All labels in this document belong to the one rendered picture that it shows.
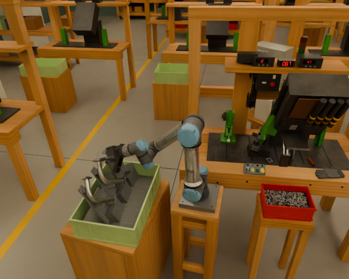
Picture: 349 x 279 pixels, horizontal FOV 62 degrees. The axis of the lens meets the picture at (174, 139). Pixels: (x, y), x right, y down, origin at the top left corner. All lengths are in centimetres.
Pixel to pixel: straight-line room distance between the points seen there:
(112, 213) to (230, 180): 91
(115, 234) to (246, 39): 167
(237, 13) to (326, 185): 140
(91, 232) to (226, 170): 105
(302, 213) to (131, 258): 111
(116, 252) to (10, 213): 187
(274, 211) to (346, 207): 165
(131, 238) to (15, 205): 206
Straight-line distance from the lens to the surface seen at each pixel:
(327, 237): 324
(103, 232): 189
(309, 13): 243
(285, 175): 230
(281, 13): 239
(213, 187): 212
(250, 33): 239
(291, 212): 208
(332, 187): 243
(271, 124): 227
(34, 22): 739
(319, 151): 265
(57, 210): 343
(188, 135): 154
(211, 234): 211
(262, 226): 212
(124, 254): 194
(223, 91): 263
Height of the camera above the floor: 232
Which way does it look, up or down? 34 degrees down
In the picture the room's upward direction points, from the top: 1 degrees counter-clockwise
